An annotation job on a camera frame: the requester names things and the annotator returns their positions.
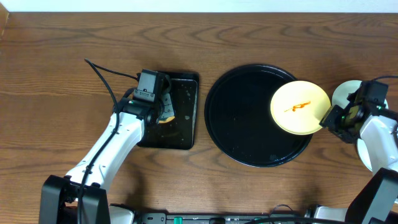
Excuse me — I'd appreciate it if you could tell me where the orange sponge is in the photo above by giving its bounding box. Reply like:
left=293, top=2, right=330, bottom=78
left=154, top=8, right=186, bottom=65
left=159, top=116, right=175, bottom=124

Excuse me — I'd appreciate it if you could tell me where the light green plate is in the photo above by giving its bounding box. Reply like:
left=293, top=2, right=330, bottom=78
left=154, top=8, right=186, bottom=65
left=356, top=139, right=373, bottom=172
left=331, top=80, right=389, bottom=110

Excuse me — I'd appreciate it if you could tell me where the yellow plate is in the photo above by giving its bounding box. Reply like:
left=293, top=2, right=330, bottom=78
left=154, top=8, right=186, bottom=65
left=270, top=81, right=331, bottom=135

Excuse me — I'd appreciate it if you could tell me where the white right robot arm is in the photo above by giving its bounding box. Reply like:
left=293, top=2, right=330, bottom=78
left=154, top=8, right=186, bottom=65
left=313, top=100, right=397, bottom=223

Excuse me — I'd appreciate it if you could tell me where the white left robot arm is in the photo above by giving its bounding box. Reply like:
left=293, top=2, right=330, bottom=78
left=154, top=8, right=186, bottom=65
left=39, top=89, right=174, bottom=223

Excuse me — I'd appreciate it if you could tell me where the square black tray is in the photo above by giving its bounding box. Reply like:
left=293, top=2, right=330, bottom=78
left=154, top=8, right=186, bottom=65
left=137, top=72, right=199, bottom=150

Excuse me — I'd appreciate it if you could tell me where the round black tray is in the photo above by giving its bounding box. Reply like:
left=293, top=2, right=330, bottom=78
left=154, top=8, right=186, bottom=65
left=204, top=64, right=312, bottom=167

